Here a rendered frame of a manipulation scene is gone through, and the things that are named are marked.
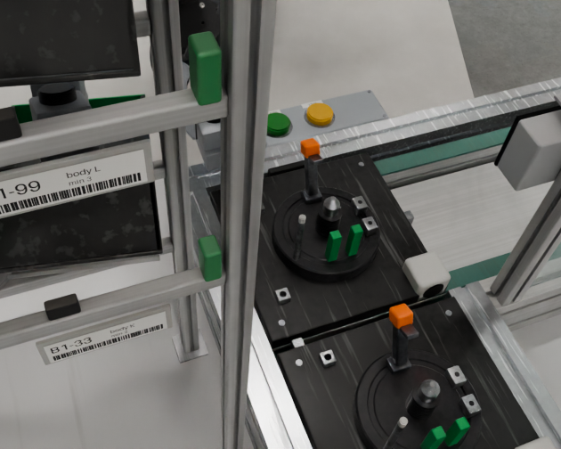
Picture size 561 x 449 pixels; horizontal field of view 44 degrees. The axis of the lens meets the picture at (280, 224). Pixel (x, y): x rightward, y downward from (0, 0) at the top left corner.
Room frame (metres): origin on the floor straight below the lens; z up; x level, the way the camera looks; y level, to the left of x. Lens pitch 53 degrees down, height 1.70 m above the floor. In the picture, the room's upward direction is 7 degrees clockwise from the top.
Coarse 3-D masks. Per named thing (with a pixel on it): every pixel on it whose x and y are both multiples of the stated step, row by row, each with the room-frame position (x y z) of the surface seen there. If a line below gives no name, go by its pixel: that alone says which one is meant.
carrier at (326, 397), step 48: (336, 336) 0.39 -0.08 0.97; (384, 336) 0.40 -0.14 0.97; (432, 336) 0.40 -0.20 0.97; (288, 384) 0.32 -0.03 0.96; (336, 384) 0.33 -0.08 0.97; (384, 384) 0.32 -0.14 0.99; (432, 384) 0.30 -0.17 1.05; (480, 384) 0.35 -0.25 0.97; (336, 432) 0.27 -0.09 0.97; (384, 432) 0.27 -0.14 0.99; (432, 432) 0.26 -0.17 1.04; (480, 432) 0.28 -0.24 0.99; (528, 432) 0.30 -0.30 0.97
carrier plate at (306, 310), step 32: (352, 160) 0.67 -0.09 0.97; (288, 192) 0.60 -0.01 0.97; (352, 192) 0.61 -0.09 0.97; (384, 192) 0.62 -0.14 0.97; (384, 224) 0.56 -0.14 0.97; (384, 256) 0.51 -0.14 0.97; (256, 288) 0.44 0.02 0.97; (288, 288) 0.45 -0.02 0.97; (320, 288) 0.45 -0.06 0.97; (352, 288) 0.46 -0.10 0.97; (384, 288) 0.46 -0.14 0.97; (288, 320) 0.40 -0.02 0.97; (320, 320) 0.41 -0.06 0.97; (352, 320) 0.42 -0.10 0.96
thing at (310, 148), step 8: (304, 144) 0.60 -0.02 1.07; (312, 144) 0.60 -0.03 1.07; (304, 152) 0.59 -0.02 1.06; (312, 152) 0.59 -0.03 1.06; (312, 160) 0.58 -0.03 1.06; (320, 160) 0.58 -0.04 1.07; (312, 168) 0.59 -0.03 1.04; (312, 176) 0.58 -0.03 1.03; (312, 184) 0.58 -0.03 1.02; (312, 192) 0.57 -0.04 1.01
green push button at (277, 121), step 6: (270, 114) 0.74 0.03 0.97; (276, 114) 0.74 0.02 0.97; (282, 114) 0.75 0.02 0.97; (270, 120) 0.73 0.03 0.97; (276, 120) 0.73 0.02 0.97; (282, 120) 0.73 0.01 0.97; (288, 120) 0.73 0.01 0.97; (270, 126) 0.72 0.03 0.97; (276, 126) 0.72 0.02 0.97; (282, 126) 0.72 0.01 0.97; (288, 126) 0.72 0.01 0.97; (270, 132) 0.71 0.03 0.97; (276, 132) 0.71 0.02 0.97; (282, 132) 0.71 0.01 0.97
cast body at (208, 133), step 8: (216, 120) 0.53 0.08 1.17; (200, 128) 0.52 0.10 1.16; (208, 128) 0.52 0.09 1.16; (216, 128) 0.52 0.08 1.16; (200, 136) 0.52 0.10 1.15; (208, 136) 0.51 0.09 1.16; (216, 136) 0.52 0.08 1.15; (200, 144) 0.52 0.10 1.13; (208, 144) 0.51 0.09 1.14; (216, 144) 0.52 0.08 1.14; (200, 152) 0.53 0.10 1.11; (208, 152) 0.51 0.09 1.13; (216, 152) 0.51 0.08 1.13; (208, 160) 0.51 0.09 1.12; (216, 160) 0.51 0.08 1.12; (208, 168) 0.51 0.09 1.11; (216, 168) 0.51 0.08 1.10
